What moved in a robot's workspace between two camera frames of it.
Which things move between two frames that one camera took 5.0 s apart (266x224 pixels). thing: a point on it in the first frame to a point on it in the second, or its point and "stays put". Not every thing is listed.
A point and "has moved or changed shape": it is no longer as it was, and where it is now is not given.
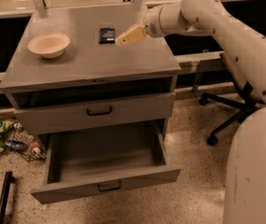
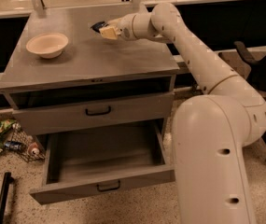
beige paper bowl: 50,45 stays put
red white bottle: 35,148 stays put
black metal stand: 4,198 stays put
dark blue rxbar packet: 106,35 has moved or changed shape
